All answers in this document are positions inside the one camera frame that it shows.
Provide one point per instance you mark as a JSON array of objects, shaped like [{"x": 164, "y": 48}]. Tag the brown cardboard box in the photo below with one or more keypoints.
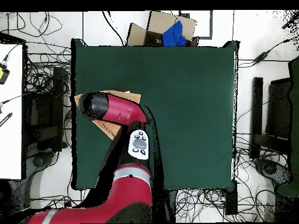
[{"x": 156, "y": 22}]

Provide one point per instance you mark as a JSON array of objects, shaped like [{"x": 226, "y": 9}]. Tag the black stand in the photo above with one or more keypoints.
[
  {"x": 57, "y": 105},
  {"x": 257, "y": 105}
]

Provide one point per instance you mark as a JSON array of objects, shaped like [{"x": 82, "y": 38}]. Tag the black chair base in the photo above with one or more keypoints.
[{"x": 268, "y": 169}]

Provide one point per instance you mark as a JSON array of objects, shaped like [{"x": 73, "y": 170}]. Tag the black striped bar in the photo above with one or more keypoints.
[{"x": 5, "y": 119}]

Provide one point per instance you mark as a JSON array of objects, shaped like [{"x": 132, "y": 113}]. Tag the dark green table cloth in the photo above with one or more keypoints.
[{"x": 198, "y": 93}]

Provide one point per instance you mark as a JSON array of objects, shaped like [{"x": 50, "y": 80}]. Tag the blue garment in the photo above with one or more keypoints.
[{"x": 174, "y": 35}]

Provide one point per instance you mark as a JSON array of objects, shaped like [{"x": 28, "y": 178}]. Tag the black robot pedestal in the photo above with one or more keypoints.
[{"x": 170, "y": 205}]

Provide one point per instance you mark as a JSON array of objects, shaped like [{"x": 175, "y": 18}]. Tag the black framed white panel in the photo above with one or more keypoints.
[{"x": 211, "y": 23}]

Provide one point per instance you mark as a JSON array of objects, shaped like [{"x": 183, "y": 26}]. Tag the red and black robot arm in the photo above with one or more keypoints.
[{"x": 121, "y": 109}]

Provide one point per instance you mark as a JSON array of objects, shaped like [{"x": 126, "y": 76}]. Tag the yellow emergency stop button box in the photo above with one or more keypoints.
[{"x": 3, "y": 75}]

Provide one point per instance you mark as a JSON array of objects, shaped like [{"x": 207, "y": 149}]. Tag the orange terry towel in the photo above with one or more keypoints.
[{"x": 112, "y": 129}]

